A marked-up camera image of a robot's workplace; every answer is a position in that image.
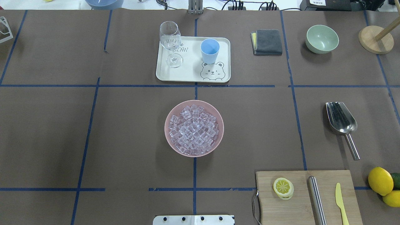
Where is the yellow sponge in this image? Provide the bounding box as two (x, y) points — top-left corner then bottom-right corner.
(251, 32), (257, 49)

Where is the metal ice scoop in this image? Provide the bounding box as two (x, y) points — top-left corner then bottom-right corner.
(325, 102), (360, 161)

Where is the aluminium frame post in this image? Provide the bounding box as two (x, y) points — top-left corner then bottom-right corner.
(188, 0), (204, 14)

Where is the yellow lemon lower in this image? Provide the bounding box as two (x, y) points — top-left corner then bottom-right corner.
(382, 190), (400, 208)

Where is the wooden cutting board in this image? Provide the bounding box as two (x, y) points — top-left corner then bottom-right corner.
(256, 170), (363, 225)

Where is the white wire cup rack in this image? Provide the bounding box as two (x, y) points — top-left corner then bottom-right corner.
(0, 17), (14, 43)

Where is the yellow lemon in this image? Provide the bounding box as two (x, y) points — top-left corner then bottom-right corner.
(367, 167), (394, 196)
(382, 190), (400, 208)

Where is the clear wine glass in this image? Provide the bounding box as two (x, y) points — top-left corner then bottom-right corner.
(159, 21), (183, 68)

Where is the yellow lemon upper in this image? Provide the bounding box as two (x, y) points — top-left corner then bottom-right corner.
(367, 167), (394, 196)

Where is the green lime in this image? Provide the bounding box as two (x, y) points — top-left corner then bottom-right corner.
(390, 172), (400, 190)

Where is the metal rod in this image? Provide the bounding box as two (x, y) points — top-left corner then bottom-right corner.
(308, 176), (327, 225)

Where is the cream bear tray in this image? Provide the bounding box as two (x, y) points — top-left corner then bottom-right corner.
(156, 37), (231, 83)

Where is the blue bowl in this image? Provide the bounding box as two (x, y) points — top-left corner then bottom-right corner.
(85, 0), (124, 10)

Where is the lemon slice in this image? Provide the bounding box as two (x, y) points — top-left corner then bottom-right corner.
(273, 177), (294, 200)

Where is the grey folded cloth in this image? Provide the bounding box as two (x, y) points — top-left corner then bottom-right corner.
(254, 29), (283, 56)

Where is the yellow plastic knife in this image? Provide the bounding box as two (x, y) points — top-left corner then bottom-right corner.
(335, 182), (349, 225)

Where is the pink bowl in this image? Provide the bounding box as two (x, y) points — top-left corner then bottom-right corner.
(164, 100), (224, 158)

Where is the green bowl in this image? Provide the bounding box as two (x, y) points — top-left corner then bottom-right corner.
(305, 25), (339, 54)

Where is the light blue cup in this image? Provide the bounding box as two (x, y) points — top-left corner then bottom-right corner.
(200, 38), (220, 64)

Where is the wooden stand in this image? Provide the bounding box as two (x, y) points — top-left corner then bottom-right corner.
(358, 0), (399, 55)

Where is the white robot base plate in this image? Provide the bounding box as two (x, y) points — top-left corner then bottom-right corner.
(152, 215), (235, 225)

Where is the pile of clear ice cubes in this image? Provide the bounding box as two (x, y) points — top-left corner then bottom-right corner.
(169, 104), (219, 155)

